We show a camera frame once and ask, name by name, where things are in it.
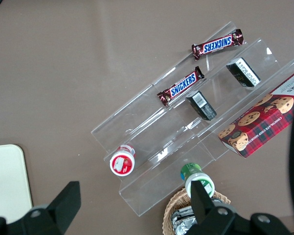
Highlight Snickers chocolate bar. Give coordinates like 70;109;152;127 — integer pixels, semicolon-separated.
192;28;245;61
157;66;205;107

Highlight silver foil-wrapped packs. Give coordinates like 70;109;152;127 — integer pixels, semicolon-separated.
170;205;199;235

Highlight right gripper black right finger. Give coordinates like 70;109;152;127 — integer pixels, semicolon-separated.
187;181;293;235

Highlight clear acrylic stepped shelf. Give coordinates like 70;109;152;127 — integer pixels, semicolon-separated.
90;21;294;217

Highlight green yogurt cup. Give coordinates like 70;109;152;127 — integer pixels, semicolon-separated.
180;163;215;198

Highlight light woven wicker basket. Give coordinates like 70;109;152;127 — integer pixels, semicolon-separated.
162;188;231;235

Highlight beige plastic tray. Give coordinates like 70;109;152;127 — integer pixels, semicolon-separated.
0;144;33;224

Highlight red strawberry yogurt cup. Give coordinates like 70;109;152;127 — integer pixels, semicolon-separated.
109;144;137;177

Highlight small black carton box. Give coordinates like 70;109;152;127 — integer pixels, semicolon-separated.
226;57;262;88
185;90;217;121

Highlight red tartan cookie box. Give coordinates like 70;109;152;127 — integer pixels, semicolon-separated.
217;69;294;159

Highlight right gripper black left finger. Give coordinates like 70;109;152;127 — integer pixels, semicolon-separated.
0;181;82;235

